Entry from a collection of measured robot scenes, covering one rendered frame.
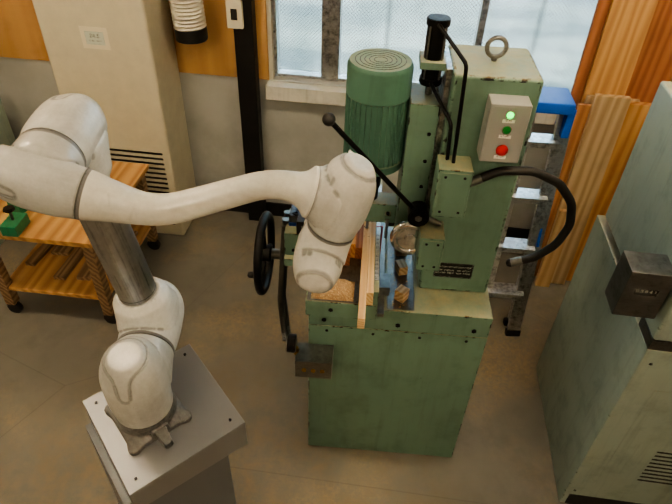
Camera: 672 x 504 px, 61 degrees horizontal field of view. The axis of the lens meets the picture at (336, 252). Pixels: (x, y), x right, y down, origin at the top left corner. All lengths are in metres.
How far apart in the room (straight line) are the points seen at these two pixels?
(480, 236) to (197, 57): 1.89
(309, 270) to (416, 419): 1.23
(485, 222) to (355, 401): 0.84
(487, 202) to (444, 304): 0.37
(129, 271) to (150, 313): 0.14
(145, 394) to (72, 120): 0.67
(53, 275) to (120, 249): 1.63
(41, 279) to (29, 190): 1.92
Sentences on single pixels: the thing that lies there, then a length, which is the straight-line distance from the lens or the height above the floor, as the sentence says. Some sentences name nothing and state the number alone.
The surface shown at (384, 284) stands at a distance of 1.81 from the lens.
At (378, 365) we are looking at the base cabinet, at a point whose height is 0.53.
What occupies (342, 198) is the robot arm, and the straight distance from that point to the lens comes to 1.05.
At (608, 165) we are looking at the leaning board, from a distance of 3.00.
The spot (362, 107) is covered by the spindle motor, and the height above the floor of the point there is 1.40.
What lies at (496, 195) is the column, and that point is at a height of 1.18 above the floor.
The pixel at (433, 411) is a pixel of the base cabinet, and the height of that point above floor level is 0.30.
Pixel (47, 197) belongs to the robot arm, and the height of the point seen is 1.47.
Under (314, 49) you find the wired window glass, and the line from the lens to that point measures 3.05.
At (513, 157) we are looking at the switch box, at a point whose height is 1.34.
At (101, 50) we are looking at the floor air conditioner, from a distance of 3.00.
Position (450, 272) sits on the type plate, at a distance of 1.84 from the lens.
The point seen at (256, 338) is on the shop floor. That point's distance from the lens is 2.78.
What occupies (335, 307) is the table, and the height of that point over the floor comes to 0.88.
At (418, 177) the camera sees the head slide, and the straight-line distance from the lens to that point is 1.67.
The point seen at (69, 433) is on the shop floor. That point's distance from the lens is 2.65.
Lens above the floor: 2.08
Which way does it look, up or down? 40 degrees down
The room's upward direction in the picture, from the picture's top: 2 degrees clockwise
